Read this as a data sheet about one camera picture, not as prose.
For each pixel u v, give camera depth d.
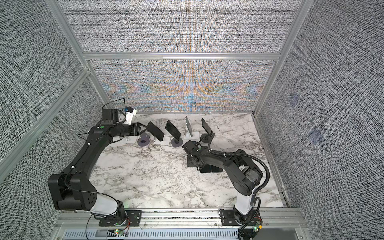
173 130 1.02
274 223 0.73
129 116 0.74
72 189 0.42
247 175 0.48
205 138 1.07
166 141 1.02
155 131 0.96
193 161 0.68
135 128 0.72
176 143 1.03
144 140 0.99
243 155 0.51
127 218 0.73
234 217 0.65
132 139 1.00
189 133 0.99
